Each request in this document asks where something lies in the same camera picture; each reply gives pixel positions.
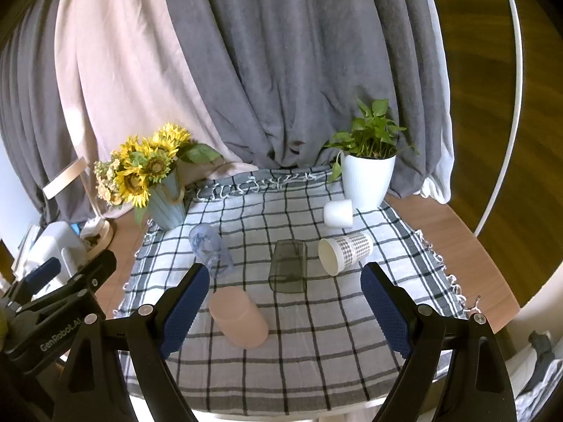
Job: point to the clear bluish plastic cup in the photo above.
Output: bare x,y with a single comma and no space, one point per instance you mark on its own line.
210,250

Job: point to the pink plastic cup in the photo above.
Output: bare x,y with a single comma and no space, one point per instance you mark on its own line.
239,321

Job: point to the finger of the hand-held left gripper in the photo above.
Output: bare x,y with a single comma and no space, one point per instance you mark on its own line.
43,272
94,268

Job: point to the checkered tablecloth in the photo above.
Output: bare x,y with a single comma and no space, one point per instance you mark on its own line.
308,356

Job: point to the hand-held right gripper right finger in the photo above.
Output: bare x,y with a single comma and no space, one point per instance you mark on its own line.
387,312

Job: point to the white ribbed plant pot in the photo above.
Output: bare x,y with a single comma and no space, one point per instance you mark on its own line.
367,180

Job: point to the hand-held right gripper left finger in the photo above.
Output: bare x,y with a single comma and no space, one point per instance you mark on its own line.
184,310

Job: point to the white cup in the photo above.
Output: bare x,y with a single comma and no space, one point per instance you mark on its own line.
338,214

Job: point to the grey transparent cup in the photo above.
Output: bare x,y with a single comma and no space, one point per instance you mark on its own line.
288,268

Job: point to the grey curtain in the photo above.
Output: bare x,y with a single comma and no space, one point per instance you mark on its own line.
35,118
286,61

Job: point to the white appliance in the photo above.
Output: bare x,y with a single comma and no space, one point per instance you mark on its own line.
57,242

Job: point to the green pothos plant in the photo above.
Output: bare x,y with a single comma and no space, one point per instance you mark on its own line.
374,134

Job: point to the pink curtain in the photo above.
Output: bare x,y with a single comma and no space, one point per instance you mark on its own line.
118,74

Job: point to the white sheer curtain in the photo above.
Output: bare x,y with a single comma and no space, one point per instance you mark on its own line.
435,187

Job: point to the sunflower bouquet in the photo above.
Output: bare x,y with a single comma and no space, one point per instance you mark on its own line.
145,167

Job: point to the grey crumpled cloth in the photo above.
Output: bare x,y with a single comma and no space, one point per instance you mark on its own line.
540,373

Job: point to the white desk lamp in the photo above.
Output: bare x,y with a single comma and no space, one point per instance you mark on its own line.
64,181

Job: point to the white hoop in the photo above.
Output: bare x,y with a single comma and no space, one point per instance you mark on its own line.
520,52

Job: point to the houndstooth paper cup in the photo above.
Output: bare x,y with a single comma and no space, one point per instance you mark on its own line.
347,250

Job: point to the blue ribbed vase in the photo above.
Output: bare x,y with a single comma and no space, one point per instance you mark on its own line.
167,209

